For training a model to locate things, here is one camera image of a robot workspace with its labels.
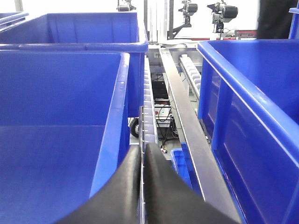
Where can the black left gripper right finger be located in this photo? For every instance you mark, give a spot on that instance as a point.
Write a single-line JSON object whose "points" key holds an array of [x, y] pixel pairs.
{"points": [[168, 199]]}

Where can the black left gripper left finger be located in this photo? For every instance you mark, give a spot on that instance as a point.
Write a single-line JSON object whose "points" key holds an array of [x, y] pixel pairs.
{"points": [[117, 201]]}

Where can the white roller track left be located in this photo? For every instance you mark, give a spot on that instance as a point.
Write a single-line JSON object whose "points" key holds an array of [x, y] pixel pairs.
{"points": [[147, 118]]}

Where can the white roller track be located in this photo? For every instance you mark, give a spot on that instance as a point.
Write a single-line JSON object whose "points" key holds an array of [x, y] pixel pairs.
{"points": [[147, 118], [191, 73]]}

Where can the blue bin at left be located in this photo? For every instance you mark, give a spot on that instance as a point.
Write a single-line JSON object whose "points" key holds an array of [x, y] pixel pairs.
{"points": [[63, 130]]}

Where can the blue bin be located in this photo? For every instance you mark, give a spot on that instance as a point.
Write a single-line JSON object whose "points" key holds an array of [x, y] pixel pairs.
{"points": [[249, 105], [63, 130], [120, 31]]}

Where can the black electronics box below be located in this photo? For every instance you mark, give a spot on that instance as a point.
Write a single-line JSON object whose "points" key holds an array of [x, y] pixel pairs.
{"points": [[159, 89]]}

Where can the white roller track right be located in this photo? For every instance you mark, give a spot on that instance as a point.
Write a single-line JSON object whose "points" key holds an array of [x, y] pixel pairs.
{"points": [[191, 73]]}

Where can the blue bin at right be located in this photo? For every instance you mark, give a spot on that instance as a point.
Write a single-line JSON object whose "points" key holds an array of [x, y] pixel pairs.
{"points": [[249, 105]]}

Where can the blue bin rear left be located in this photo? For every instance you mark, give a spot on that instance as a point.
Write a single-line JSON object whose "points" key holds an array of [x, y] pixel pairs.
{"points": [[120, 31]]}

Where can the steel divider rail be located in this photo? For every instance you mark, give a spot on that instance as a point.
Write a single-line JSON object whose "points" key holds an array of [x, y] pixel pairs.
{"points": [[206, 177]]}

